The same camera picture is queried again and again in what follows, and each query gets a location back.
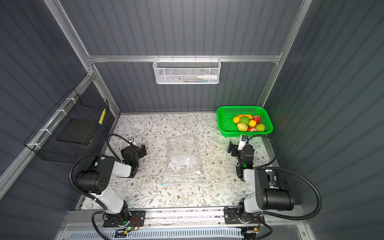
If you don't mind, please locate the yellow green toy pear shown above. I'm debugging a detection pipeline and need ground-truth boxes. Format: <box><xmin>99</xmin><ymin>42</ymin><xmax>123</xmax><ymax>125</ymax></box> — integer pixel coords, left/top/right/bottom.
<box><xmin>237</xmin><ymin>123</ymin><xmax>249</xmax><ymax>132</ymax></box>

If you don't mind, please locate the yellow toy fruit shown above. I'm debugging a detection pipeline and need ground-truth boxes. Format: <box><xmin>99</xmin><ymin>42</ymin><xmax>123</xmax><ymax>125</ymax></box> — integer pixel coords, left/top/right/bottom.
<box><xmin>233</xmin><ymin>116</ymin><xmax>240</xmax><ymax>124</ymax></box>

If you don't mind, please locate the yellow toy lemon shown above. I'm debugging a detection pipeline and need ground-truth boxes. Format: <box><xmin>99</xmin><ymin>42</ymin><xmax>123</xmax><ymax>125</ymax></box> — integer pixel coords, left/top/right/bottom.
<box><xmin>248</xmin><ymin>120</ymin><xmax>257</xmax><ymax>127</ymax></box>

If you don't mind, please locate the clear zip top bag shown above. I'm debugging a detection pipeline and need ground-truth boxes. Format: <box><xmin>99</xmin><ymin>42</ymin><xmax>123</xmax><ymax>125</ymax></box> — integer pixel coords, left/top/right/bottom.
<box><xmin>162</xmin><ymin>134</ymin><xmax>205</xmax><ymax>185</ymax></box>

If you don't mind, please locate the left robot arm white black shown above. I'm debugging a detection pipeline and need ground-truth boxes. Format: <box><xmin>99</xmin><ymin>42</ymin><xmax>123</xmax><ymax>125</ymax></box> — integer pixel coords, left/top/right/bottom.
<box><xmin>69</xmin><ymin>145</ymin><xmax>147</xmax><ymax>228</ymax></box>

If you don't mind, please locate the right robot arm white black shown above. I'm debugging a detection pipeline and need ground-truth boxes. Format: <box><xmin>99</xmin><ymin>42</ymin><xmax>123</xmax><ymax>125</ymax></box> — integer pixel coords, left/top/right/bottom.
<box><xmin>228</xmin><ymin>142</ymin><xmax>295</xmax><ymax>223</ymax></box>

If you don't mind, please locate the green plastic basket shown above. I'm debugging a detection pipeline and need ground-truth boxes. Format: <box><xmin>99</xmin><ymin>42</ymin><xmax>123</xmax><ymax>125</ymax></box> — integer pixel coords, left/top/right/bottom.
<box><xmin>217</xmin><ymin>106</ymin><xmax>274</xmax><ymax>138</ymax></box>

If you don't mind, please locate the green toy fruit right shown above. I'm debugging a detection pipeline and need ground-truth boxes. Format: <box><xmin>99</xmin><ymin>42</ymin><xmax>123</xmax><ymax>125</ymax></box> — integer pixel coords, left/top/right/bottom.
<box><xmin>255</xmin><ymin>124</ymin><xmax>266</xmax><ymax>132</ymax></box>

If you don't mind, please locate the red toy apple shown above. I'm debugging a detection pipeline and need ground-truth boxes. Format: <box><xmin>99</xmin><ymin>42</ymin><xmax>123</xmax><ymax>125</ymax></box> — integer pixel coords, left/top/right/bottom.
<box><xmin>253</xmin><ymin>115</ymin><xmax>261</xmax><ymax>125</ymax></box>

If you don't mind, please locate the black pad in basket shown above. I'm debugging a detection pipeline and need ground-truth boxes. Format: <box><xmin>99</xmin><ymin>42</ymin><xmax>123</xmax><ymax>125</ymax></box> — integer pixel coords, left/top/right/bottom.
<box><xmin>57</xmin><ymin>119</ymin><xmax>99</xmax><ymax>146</ymax></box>

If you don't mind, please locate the white bottle in basket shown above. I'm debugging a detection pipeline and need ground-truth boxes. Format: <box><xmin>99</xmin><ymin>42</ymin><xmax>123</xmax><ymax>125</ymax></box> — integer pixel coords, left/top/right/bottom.
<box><xmin>197</xmin><ymin>75</ymin><xmax>219</xmax><ymax>82</ymax></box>

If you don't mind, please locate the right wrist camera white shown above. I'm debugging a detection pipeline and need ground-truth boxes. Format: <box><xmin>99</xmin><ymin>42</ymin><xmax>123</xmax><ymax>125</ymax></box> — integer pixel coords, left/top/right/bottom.
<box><xmin>238</xmin><ymin>135</ymin><xmax>249</xmax><ymax>151</ymax></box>

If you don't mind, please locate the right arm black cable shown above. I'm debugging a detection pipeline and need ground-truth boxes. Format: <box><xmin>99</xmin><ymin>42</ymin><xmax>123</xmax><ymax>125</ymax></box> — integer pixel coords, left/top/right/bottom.
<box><xmin>245</xmin><ymin>133</ymin><xmax>322</xmax><ymax>240</ymax></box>

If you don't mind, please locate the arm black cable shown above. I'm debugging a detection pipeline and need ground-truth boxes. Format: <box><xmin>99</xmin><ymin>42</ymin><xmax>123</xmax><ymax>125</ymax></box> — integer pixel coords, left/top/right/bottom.
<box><xmin>68</xmin><ymin>133</ymin><xmax>134</xmax><ymax>240</ymax></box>
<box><xmin>245</xmin><ymin>133</ymin><xmax>322</xmax><ymax>240</ymax></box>

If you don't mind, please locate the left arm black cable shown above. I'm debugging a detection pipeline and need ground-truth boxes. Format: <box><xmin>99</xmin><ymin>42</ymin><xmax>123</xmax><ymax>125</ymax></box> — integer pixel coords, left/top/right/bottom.
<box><xmin>68</xmin><ymin>133</ymin><xmax>134</xmax><ymax>240</ymax></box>

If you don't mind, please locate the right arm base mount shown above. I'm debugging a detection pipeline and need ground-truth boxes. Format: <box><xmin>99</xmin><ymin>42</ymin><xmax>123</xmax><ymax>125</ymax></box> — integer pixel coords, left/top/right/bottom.
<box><xmin>223</xmin><ymin>207</ymin><xmax>265</xmax><ymax>225</ymax></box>

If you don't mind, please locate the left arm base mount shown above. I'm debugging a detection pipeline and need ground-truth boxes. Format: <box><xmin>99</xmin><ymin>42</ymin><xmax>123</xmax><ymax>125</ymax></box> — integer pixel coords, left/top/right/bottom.
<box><xmin>103</xmin><ymin>211</ymin><xmax>146</xmax><ymax>228</ymax></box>

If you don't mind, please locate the black wire mesh basket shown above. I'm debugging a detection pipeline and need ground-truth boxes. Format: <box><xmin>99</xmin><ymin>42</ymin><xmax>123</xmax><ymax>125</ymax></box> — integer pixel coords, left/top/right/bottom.
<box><xmin>24</xmin><ymin>91</ymin><xmax>109</xmax><ymax>163</ymax></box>

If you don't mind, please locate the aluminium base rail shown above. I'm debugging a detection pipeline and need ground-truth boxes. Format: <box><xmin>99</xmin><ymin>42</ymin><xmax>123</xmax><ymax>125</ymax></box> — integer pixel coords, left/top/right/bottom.
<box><xmin>59</xmin><ymin>205</ymin><xmax>304</xmax><ymax>232</ymax></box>

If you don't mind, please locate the white wire mesh basket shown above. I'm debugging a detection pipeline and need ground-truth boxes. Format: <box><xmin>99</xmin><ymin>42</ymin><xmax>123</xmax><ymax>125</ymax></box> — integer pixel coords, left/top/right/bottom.
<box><xmin>153</xmin><ymin>58</ymin><xmax>222</xmax><ymax>85</ymax></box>

